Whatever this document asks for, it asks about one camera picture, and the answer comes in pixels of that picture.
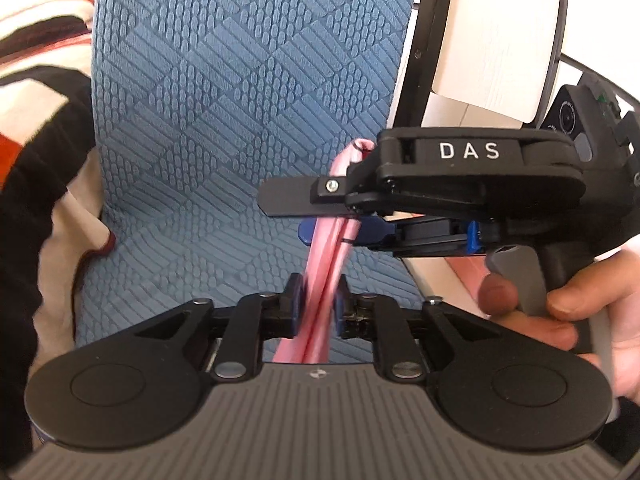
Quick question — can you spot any white folding chair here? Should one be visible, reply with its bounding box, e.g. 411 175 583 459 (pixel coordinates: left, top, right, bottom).
385 0 640 319

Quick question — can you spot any blue textured floor chair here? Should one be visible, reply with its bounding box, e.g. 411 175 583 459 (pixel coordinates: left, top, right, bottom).
76 0 413 344

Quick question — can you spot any striped fleece blanket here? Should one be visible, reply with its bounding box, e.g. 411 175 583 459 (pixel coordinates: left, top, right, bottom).
1 0 114 469

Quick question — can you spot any pink plastic bag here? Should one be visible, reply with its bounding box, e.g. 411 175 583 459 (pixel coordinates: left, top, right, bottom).
271 138 376 365

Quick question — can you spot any person's right hand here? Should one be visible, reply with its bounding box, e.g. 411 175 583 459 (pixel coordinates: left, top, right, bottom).
478 248 639 402

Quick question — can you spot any pink open cardboard box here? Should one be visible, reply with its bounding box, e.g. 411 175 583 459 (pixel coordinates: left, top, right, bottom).
445 256 488 318

